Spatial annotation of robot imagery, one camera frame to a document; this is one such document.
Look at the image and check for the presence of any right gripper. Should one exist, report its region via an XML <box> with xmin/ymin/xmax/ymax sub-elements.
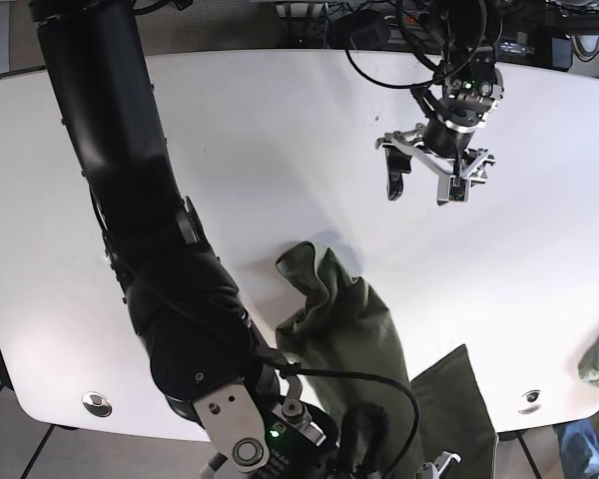
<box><xmin>192</xmin><ymin>378</ymin><xmax>463</xmax><ymax>479</ymax></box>

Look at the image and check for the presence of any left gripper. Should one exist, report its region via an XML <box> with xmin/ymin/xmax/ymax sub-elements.
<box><xmin>376</xmin><ymin>67</ymin><xmax>504</xmax><ymax>201</ymax></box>

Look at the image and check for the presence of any dark olive green cloth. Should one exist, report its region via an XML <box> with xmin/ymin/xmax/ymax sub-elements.
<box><xmin>276</xmin><ymin>241</ymin><xmax>497</xmax><ymax>478</ymax></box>

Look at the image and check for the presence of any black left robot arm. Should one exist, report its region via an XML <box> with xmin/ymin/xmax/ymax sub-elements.
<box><xmin>375</xmin><ymin>1</ymin><xmax>505</xmax><ymax>206</ymax></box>

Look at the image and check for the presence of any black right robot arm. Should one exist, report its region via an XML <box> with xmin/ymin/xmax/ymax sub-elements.
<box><xmin>30</xmin><ymin>1</ymin><xmax>421</xmax><ymax>478</ymax></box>

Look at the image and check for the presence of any black power adapter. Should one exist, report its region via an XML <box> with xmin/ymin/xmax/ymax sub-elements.
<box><xmin>326</xmin><ymin>9</ymin><xmax>391</xmax><ymax>50</ymax></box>

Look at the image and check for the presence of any left chrome table grommet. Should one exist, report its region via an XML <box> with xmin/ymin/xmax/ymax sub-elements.
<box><xmin>82</xmin><ymin>391</ymin><xmax>113</xmax><ymax>418</ymax></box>

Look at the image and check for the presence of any chrome table grommet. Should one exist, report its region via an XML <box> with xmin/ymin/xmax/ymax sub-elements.
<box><xmin>82</xmin><ymin>391</ymin><xmax>113</xmax><ymax>418</ymax></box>
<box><xmin>517</xmin><ymin>389</ymin><xmax>543</xmax><ymax>415</ymax></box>

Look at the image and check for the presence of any black electronics box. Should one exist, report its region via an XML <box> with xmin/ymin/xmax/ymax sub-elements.
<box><xmin>550</xmin><ymin>37</ymin><xmax>573</xmax><ymax>72</ymax></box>

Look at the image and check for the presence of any right chrome table grommet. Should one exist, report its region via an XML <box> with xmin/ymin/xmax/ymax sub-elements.
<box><xmin>517</xmin><ymin>389</ymin><xmax>543</xmax><ymax>415</ymax></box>

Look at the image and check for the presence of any blue jeans leg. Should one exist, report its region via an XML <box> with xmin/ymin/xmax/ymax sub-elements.
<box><xmin>553</xmin><ymin>418</ymin><xmax>599</xmax><ymax>479</ymax></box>

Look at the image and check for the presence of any black stand base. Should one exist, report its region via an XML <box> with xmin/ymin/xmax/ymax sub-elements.
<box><xmin>0</xmin><ymin>350</ymin><xmax>14</xmax><ymax>390</ymax></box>

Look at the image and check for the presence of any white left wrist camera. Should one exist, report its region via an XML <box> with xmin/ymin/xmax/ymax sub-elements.
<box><xmin>436</xmin><ymin>175</ymin><xmax>471</xmax><ymax>206</ymax></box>

